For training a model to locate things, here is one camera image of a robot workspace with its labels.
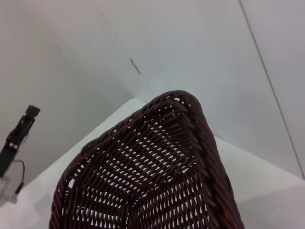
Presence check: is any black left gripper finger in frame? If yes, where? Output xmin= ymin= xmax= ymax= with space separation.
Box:
xmin=0 ymin=104 xmax=41 ymax=177

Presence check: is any dark woven plastic basket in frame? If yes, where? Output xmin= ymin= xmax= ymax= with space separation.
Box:
xmin=49 ymin=90 xmax=246 ymax=229

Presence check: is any grey thin cable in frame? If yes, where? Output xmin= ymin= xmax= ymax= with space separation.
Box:
xmin=13 ymin=160 xmax=26 ymax=194

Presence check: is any white cable connector block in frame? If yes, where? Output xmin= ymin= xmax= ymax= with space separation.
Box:
xmin=0 ymin=176 xmax=20 ymax=206

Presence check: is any black vertical wall strip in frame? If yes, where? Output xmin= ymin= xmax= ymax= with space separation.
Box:
xmin=238 ymin=0 xmax=305 ymax=179

